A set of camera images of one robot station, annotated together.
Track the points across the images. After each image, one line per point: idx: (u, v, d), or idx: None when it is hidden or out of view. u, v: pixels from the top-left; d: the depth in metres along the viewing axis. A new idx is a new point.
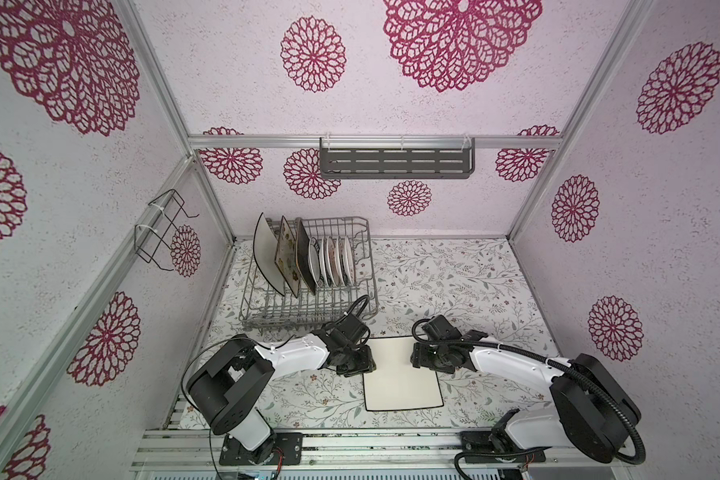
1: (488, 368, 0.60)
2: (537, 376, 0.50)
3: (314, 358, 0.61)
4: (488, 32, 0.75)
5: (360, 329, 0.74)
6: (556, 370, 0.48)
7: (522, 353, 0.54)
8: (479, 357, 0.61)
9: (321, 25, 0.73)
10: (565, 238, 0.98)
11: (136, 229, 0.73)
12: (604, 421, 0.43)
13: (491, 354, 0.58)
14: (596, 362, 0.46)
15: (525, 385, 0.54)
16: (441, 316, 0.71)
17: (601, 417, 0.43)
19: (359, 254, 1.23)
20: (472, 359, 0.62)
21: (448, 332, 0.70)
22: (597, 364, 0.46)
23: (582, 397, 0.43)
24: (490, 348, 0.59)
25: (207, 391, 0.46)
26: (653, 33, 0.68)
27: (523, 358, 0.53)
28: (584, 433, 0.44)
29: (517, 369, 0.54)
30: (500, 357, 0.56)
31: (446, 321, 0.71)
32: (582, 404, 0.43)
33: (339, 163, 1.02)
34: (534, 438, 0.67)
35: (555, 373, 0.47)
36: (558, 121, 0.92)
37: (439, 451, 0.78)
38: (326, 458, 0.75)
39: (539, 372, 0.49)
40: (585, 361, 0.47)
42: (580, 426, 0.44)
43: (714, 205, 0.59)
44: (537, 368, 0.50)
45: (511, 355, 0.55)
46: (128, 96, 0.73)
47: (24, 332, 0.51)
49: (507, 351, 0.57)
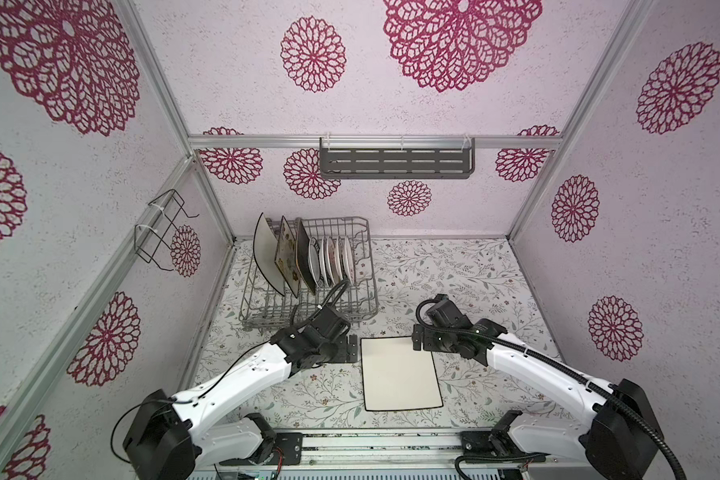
1: (506, 369, 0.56)
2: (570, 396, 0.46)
3: (272, 379, 0.53)
4: (488, 32, 0.75)
5: (337, 324, 0.64)
6: (596, 394, 0.44)
7: (554, 365, 0.49)
8: (497, 357, 0.55)
9: (321, 25, 0.73)
10: (565, 238, 0.98)
11: (136, 229, 0.73)
12: (637, 452, 0.40)
13: (514, 356, 0.53)
14: (637, 389, 0.43)
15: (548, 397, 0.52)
16: (450, 303, 0.63)
17: (636, 447, 0.40)
19: (359, 254, 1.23)
20: (488, 356, 0.57)
21: (457, 319, 0.63)
22: (638, 392, 0.42)
23: (624, 429, 0.40)
24: (515, 351, 0.53)
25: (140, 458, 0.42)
26: (653, 33, 0.68)
27: (554, 371, 0.48)
28: (612, 460, 0.43)
29: (545, 382, 0.49)
30: (524, 363, 0.51)
31: (456, 308, 0.64)
32: (623, 434, 0.39)
33: (339, 163, 1.02)
34: (538, 445, 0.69)
35: (593, 397, 0.43)
36: (558, 121, 0.92)
37: (438, 451, 0.78)
38: (326, 458, 0.75)
39: (574, 391, 0.45)
40: (627, 388, 0.43)
42: (611, 454, 0.42)
43: (714, 205, 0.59)
44: (574, 388, 0.45)
45: (539, 363, 0.50)
46: (128, 96, 0.73)
47: (24, 332, 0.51)
49: (533, 357, 0.51)
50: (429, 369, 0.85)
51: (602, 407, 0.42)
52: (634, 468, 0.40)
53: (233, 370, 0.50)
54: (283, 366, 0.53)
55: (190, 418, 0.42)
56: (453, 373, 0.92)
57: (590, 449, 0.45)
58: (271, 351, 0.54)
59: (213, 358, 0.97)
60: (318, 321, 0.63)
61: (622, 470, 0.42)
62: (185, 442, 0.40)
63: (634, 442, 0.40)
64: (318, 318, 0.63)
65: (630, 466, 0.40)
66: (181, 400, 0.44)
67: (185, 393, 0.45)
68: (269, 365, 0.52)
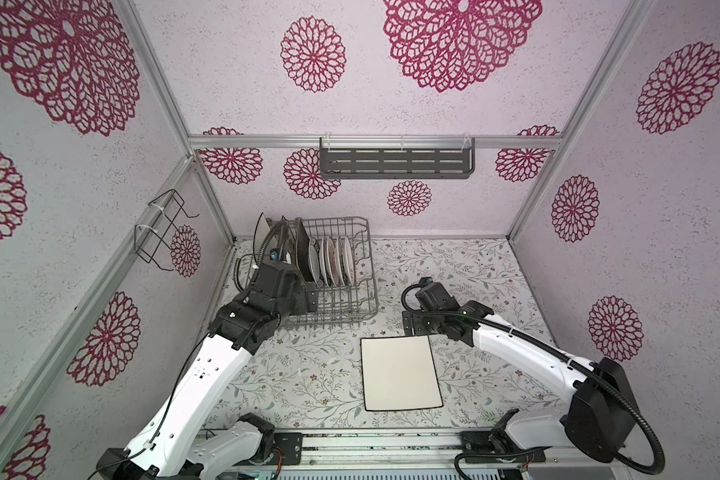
1: (492, 350, 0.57)
2: (552, 374, 0.47)
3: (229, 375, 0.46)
4: (487, 32, 0.74)
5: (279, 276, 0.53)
6: (578, 372, 0.44)
7: (538, 345, 0.50)
8: (482, 337, 0.56)
9: (321, 25, 0.73)
10: (565, 238, 0.98)
11: (136, 230, 0.73)
12: (615, 427, 0.41)
13: (499, 336, 0.53)
14: (618, 367, 0.43)
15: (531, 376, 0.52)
16: (439, 285, 0.64)
17: (613, 422, 0.41)
19: (359, 254, 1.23)
20: (474, 336, 0.57)
21: (445, 301, 0.64)
22: (618, 369, 0.43)
23: (601, 405, 0.40)
24: (500, 331, 0.54)
25: None
26: (653, 33, 0.68)
27: (538, 351, 0.49)
28: (589, 435, 0.44)
29: (529, 361, 0.50)
30: (509, 343, 0.52)
31: (445, 291, 0.64)
32: (601, 411, 0.40)
33: (339, 163, 1.02)
34: (534, 439, 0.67)
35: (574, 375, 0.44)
36: (558, 121, 0.92)
37: (438, 451, 0.78)
38: (326, 458, 0.75)
39: (556, 369, 0.46)
40: (606, 364, 0.44)
42: (587, 429, 0.43)
43: (714, 205, 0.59)
44: (555, 366, 0.46)
45: (524, 343, 0.51)
46: (128, 96, 0.73)
47: (24, 332, 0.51)
49: (519, 337, 0.52)
50: (429, 369, 0.85)
51: (582, 384, 0.43)
52: (610, 443, 0.41)
53: (178, 391, 0.42)
54: (234, 355, 0.45)
55: (153, 463, 0.38)
56: (454, 373, 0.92)
57: (568, 425, 0.48)
58: (213, 345, 0.45)
59: None
60: (260, 286, 0.52)
61: (598, 445, 0.43)
62: None
63: (612, 419, 0.41)
64: (258, 283, 0.52)
65: (607, 441, 0.42)
66: (132, 451, 0.38)
67: (135, 441, 0.39)
68: (216, 364, 0.44)
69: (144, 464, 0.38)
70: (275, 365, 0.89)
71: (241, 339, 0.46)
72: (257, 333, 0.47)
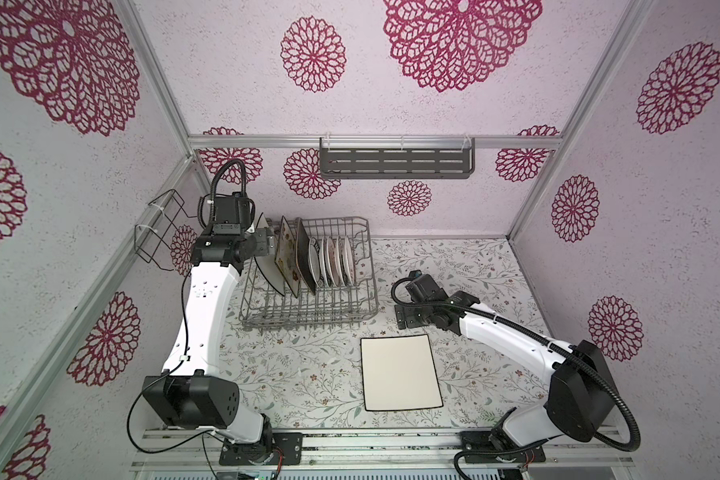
1: (477, 336, 0.57)
2: (534, 358, 0.48)
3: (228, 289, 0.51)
4: (487, 32, 0.74)
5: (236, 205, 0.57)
6: (558, 354, 0.46)
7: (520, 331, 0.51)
8: (468, 325, 0.57)
9: (321, 25, 0.73)
10: (565, 238, 0.98)
11: (137, 230, 0.73)
12: (592, 407, 0.43)
13: (484, 323, 0.55)
14: (596, 349, 0.45)
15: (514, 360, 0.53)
16: (428, 276, 0.65)
17: (592, 403, 0.43)
19: (359, 254, 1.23)
20: (460, 325, 0.59)
21: (434, 292, 0.65)
22: (595, 351, 0.45)
23: (580, 385, 0.42)
24: (485, 318, 0.55)
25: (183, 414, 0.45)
26: (653, 32, 0.68)
27: (520, 336, 0.50)
28: (568, 416, 0.45)
29: (511, 345, 0.51)
30: (493, 329, 0.53)
31: (433, 282, 0.66)
32: (580, 392, 0.42)
33: (339, 163, 1.02)
34: (531, 434, 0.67)
35: (554, 357, 0.46)
36: (558, 121, 0.92)
37: (438, 450, 0.78)
38: (326, 458, 0.75)
39: (537, 353, 0.47)
40: (585, 347, 0.45)
42: (567, 410, 0.45)
43: (714, 205, 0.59)
44: (537, 350, 0.48)
45: (507, 329, 0.52)
46: (128, 96, 0.73)
47: (24, 332, 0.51)
49: (502, 324, 0.53)
50: (429, 370, 0.84)
51: (561, 365, 0.44)
52: (589, 423, 0.43)
53: (189, 316, 0.45)
54: (225, 271, 0.49)
55: (197, 369, 0.42)
56: (454, 373, 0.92)
57: (549, 407, 0.50)
58: (203, 270, 0.49)
59: None
60: (221, 217, 0.56)
61: (577, 425, 0.45)
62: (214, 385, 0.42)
63: (590, 400, 0.43)
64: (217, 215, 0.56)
65: (586, 421, 0.43)
66: (170, 369, 0.42)
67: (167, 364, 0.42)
68: (215, 279, 0.48)
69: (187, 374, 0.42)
70: (275, 364, 0.90)
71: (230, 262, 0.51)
72: (240, 253, 0.53)
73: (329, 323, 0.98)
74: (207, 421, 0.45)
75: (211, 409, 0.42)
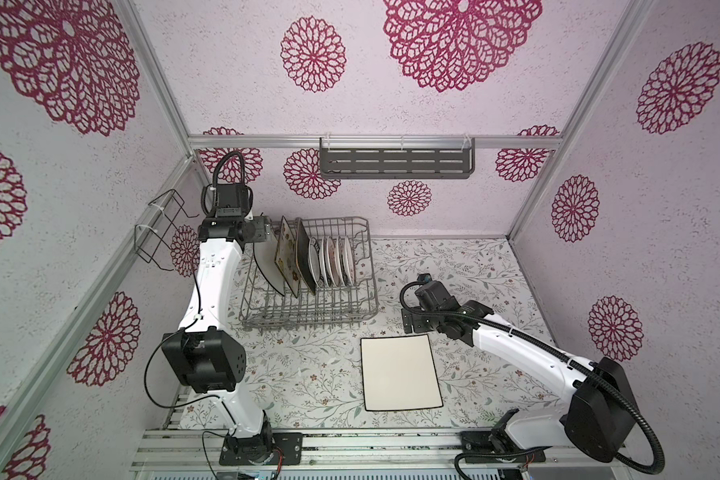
1: (491, 349, 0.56)
2: (553, 374, 0.46)
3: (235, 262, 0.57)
4: (487, 32, 0.74)
5: (237, 189, 0.63)
6: (577, 372, 0.44)
7: (539, 346, 0.49)
8: (482, 337, 0.56)
9: (321, 25, 0.73)
10: (565, 238, 0.98)
11: (136, 230, 0.73)
12: (614, 428, 0.41)
13: (498, 336, 0.53)
14: (618, 366, 0.43)
15: (530, 375, 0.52)
16: (439, 284, 0.63)
17: (613, 422, 0.41)
19: (359, 254, 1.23)
20: (473, 336, 0.57)
21: (445, 300, 0.63)
22: (618, 368, 0.43)
23: (602, 404, 0.40)
24: (500, 331, 0.54)
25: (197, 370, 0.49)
26: (653, 33, 0.68)
27: (539, 352, 0.49)
28: (588, 434, 0.44)
29: (528, 360, 0.50)
30: (509, 342, 0.52)
31: (445, 290, 0.64)
32: (601, 412, 0.40)
33: (339, 163, 1.02)
34: (533, 436, 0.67)
35: (575, 375, 0.44)
36: (558, 121, 0.92)
37: (438, 450, 0.78)
38: (326, 458, 0.75)
39: (557, 369, 0.46)
40: (606, 364, 0.44)
42: (587, 429, 0.43)
43: (714, 205, 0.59)
44: (555, 366, 0.46)
45: (524, 343, 0.51)
46: (128, 96, 0.73)
47: (24, 332, 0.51)
49: (518, 337, 0.52)
50: (429, 370, 0.84)
51: (582, 384, 0.43)
52: (611, 443, 0.41)
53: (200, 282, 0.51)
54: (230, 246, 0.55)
55: (210, 325, 0.47)
56: (453, 373, 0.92)
57: (568, 425, 0.48)
58: (209, 245, 0.55)
59: None
60: (222, 201, 0.62)
61: (598, 445, 0.43)
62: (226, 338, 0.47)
63: (611, 419, 0.41)
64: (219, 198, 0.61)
65: (607, 442, 0.42)
66: (185, 326, 0.47)
67: (182, 324, 0.47)
68: (222, 252, 0.54)
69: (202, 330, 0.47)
70: (275, 364, 0.90)
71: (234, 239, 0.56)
72: (243, 232, 0.60)
73: (329, 323, 0.98)
74: (218, 379, 0.50)
75: (225, 363, 0.47)
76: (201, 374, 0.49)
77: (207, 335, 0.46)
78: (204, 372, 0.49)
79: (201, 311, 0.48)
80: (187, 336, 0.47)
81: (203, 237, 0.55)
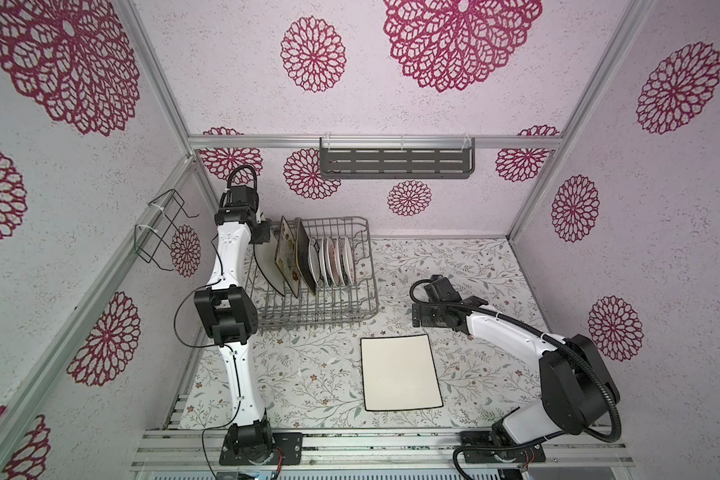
1: (483, 333, 0.61)
2: (529, 348, 0.51)
3: (246, 239, 0.71)
4: (487, 32, 0.74)
5: (246, 190, 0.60)
6: (550, 345, 0.48)
7: (519, 326, 0.54)
8: (475, 322, 0.61)
9: (321, 25, 0.73)
10: (565, 238, 0.98)
11: (137, 229, 0.73)
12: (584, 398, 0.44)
13: (487, 320, 0.59)
14: (590, 343, 0.46)
15: (513, 354, 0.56)
16: (445, 280, 0.71)
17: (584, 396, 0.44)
19: (359, 254, 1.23)
20: (469, 323, 0.63)
21: (448, 293, 0.71)
22: (589, 344, 0.46)
23: (569, 373, 0.44)
24: (488, 316, 0.60)
25: (220, 320, 0.62)
26: (653, 33, 0.68)
27: (518, 330, 0.54)
28: (560, 404, 0.46)
29: (509, 339, 0.55)
30: (495, 325, 0.57)
31: (450, 286, 0.71)
32: (567, 379, 0.44)
33: (339, 163, 1.02)
34: (530, 432, 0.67)
35: (547, 348, 0.48)
36: (558, 121, 0.92)
37: (439, 450, 0.78)
38: (326, 458, 0.75)
39: (531, 344, 0.50)
40: (579, 340, 0.47)
42: (559, 399, 0.46)
43: (714, 206, 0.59)
44: (530, 340, 0.51)
45: (507, 324, 0.56)
46: (128, 96, 0.73)
47: (24, 332, 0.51)
49: (503, 320, 0.57)
50: (429, 370, 0.84)
51: (554, 354, 0.46)
52: (578, 412, 0.43)
53: (220, 251, 0.64)
54: (241, 227, 0.68)
55: (232, 284, 0.60)
56: (454, 373, 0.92)
57: (544, 397, 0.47)
58: (226, 227, 0.68)
59: (213, 358, 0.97)
60: (233, 198, 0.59)
61: (568, 414, 0.45)
62: (245, 295, 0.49)
63: (580, 390, 0.44)
64: (230, 196, 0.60)
65: (575, 410, 0.44)
66: (211, 283, 0.60)
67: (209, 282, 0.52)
68: (236, 231, 0.67)
69: (225, 288, 0.59)
70: (275, 364, 0.90)
71: (245, 224, 0.70)
72: (252, 221, 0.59)
73: (329, 323, 0.98)
74: (237, 329, 0.62)
75: (243, 314, 0.60)
76: (224, 326, 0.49)
77: (229, 291, 0.59)
78: (226, 324, 0.62)
79: (224, 273, 0.61)
80: (214, 293, 0.60)
81: (218, 221, 0.69)
